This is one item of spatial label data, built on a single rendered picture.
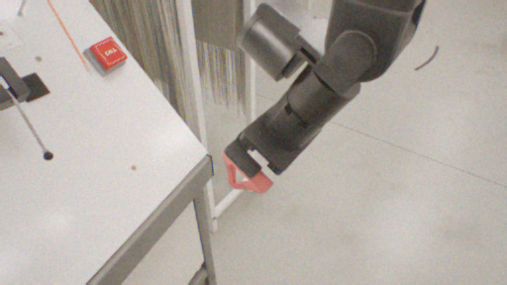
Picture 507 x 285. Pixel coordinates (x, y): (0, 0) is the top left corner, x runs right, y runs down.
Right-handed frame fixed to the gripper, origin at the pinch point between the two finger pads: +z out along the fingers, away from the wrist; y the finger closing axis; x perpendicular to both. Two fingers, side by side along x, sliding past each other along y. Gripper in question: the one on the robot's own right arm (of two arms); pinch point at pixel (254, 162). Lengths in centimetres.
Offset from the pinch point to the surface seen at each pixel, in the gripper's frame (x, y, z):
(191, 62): -37, -39, 38
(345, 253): 56, -64, 88
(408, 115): 50, -193, 92
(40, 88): -33.6, 9.9, 13.7
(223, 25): -49, -72, 47
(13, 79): -31.1, 14.6, 5.5
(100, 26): -41.1, -7.5, 13.9
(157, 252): -2.0, 6.9, 40.7
